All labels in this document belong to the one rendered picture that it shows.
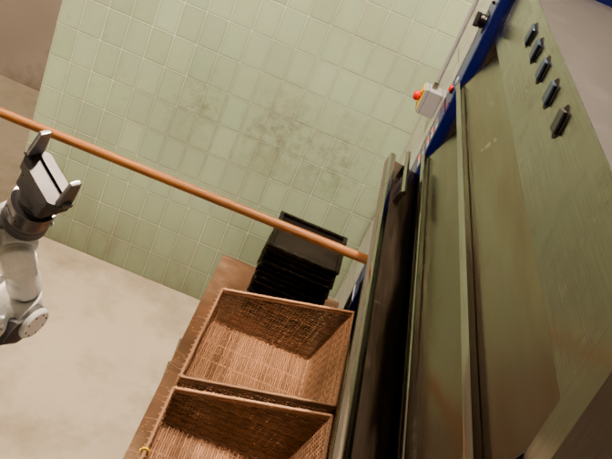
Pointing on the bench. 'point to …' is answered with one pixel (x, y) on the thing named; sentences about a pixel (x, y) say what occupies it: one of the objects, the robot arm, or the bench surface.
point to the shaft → (185, 187)
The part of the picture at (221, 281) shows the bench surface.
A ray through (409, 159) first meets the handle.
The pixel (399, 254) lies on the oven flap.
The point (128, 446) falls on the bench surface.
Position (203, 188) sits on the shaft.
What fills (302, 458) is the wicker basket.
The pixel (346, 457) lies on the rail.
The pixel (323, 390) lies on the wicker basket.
